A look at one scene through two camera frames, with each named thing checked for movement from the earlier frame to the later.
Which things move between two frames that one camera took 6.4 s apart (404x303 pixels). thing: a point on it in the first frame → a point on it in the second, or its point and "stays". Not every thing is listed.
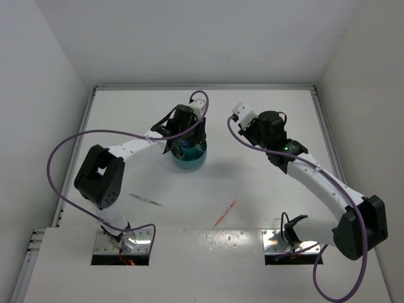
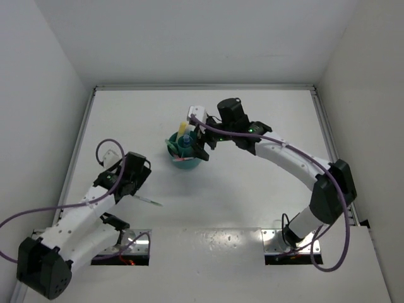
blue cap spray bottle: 187,144 stays
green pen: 150,201 stays
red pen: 232,204 → 182,159
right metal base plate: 273,243 stays
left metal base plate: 131,242 stays
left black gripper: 199,136 → 142,177
